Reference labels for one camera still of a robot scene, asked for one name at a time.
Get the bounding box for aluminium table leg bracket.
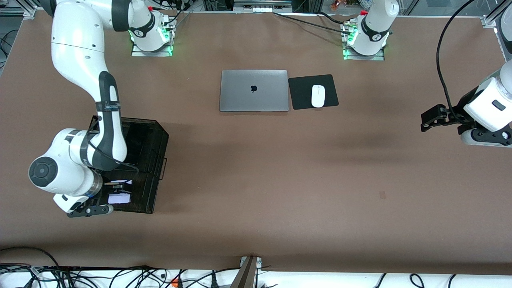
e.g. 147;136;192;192
230;256;262;288

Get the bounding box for black mesh two-tier tray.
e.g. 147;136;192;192
82;116;169;214

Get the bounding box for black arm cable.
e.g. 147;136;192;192
436;0;477;117
86;116;139;176

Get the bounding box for black table cable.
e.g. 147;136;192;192
273;12;353;35
316;12;349;25

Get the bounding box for grey closed laptop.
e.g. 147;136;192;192
219;70;289;112

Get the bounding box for black mouse pad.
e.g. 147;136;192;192
288;74;339;110

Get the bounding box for black looped floor cable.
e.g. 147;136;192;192
0;246;60;269

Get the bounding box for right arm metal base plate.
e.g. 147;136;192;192
131;16;176;57

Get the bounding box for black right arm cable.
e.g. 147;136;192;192
86;116;139;176

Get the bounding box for white power strip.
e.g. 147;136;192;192
233;0;293;13

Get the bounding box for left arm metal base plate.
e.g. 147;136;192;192
342;20;385;61

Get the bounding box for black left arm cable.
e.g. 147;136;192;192
436;0;477;117

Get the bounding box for white computer mouse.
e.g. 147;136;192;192
311;84;326;108

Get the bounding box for aluminium frame rail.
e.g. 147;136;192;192
0;7;36;20
482;0;505;28

